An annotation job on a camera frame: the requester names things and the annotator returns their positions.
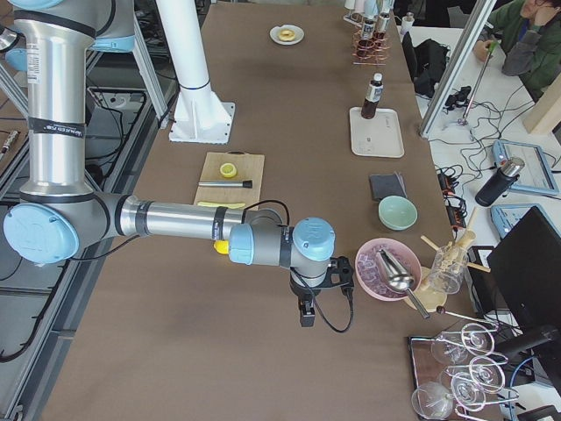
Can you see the clear glass mug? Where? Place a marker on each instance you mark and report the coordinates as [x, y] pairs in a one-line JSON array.
[[447, 271]]

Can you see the half lemon slice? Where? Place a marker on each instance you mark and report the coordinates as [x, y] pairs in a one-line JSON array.
[[228, 170]]

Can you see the white round plate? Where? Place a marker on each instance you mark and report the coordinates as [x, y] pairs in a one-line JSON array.
[[299, 34]]

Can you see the bottle in rack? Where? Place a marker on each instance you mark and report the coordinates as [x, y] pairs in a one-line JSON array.
[[380, 29]]

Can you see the pink ice bowl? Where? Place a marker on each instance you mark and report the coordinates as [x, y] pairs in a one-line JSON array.
[[369, 274]]

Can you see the cream rabbit tray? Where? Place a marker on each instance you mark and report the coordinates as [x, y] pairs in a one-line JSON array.
[[379, 136]]

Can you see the glazed donut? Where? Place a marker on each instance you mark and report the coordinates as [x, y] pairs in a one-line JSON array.
[[286, 35]]

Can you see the black thermos bottle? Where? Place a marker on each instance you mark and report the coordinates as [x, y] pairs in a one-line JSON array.
[[506, 174]]

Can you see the blue teach pendant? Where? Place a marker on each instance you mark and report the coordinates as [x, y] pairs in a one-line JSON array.
[[536, 177], [506, 216]]

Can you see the yellow plastic knife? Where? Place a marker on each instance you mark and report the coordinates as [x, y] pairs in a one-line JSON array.
[[216, 205]]

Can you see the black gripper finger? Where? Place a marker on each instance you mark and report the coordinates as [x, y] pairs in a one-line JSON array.
[[307, 314]]

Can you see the grey folded cloth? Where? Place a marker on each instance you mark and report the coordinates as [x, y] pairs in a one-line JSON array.
[[386, 185]]

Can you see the copper wire bottle rack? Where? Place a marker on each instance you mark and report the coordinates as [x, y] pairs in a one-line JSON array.
[[370, 48]]

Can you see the aluminium frame post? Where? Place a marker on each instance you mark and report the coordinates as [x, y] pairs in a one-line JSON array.
[[466, 42]]

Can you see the steel ice scoop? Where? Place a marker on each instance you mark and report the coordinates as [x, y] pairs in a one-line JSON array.
[[399, 279]]

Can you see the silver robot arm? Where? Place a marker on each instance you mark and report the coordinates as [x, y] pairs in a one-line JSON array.
[[60, 214]]

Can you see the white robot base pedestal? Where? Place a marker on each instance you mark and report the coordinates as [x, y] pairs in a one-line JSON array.
[[199, 114]]

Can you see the wooden mug tree stand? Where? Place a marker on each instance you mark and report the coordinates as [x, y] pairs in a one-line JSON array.
[[433, 299]]

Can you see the steel muddler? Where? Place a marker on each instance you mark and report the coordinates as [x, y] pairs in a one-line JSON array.
[[245, 184]]

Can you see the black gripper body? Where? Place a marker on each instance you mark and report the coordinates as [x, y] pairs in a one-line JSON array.
[[303, 294]]

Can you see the black monitor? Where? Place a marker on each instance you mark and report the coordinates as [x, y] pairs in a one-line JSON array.
[[526, 268]]

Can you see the dark drink bottle on tray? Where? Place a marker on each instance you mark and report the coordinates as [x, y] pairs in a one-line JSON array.
[[372, 97]]

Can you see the mint green bowl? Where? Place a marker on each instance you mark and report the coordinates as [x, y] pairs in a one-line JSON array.
[[397, 213]]

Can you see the seated person green jacket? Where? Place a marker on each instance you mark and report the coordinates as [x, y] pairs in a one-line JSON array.
[[529, 33]]

